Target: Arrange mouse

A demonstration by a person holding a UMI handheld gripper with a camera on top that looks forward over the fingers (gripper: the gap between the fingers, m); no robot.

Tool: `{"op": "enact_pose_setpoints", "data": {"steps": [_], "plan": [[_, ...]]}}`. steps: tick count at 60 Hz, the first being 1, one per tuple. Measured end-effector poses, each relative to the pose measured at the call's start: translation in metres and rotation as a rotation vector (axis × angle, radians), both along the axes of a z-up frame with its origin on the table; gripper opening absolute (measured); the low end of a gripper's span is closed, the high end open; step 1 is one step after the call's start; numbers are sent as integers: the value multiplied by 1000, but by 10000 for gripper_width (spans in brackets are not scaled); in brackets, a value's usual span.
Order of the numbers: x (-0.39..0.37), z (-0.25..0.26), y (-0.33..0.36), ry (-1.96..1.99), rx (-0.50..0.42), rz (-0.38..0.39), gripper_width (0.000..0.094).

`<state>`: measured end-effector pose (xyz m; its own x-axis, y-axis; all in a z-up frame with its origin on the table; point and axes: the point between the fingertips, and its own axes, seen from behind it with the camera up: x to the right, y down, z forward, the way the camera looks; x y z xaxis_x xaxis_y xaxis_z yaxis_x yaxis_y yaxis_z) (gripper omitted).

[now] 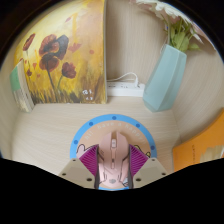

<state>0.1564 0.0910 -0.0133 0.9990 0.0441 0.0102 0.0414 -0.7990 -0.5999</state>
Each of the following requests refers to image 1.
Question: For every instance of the green and beige book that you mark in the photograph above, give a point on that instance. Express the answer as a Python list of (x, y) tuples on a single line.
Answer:
[(20, 88)]

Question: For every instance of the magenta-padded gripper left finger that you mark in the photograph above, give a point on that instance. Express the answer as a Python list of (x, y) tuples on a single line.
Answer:
[(88, 161)]

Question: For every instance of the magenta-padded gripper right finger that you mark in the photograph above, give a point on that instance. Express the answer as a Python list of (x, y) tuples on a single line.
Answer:
[(138, 161)]

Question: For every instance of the yellow poppy flower painting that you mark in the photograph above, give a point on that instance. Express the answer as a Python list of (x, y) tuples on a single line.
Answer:
[(66, 53)]

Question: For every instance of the round blue cartoon mouse pad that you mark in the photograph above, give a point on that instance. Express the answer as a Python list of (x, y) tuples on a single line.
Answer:
[(100, 126)]

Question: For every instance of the pale green faceted vase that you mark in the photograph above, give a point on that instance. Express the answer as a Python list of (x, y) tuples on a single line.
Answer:
[(165, 80)]

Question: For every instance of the pink computer mouse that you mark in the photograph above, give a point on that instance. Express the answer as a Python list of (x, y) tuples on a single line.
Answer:
[(113, 156)]

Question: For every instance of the white power strip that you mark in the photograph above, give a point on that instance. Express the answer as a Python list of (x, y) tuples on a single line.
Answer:
[(125, 90)]

